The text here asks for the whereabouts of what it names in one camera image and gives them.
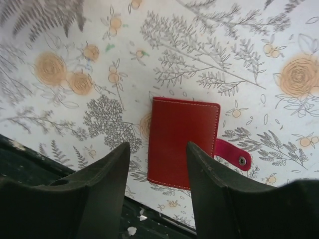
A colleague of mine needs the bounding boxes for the floral table mat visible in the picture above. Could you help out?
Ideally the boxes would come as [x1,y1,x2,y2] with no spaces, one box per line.
[0,0,319,228]

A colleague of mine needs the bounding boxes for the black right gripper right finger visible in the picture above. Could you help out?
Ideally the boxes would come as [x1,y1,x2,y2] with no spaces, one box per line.
[186,142,319,239]

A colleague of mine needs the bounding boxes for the black front table rail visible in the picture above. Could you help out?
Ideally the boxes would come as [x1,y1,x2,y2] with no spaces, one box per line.
[0,136,196,239]

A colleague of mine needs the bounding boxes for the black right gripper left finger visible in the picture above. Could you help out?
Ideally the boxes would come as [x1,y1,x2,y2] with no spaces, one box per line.
[0,142,130,239]

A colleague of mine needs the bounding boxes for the red leather card holder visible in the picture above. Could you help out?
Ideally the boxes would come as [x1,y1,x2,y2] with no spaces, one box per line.
[147,97,252,190]

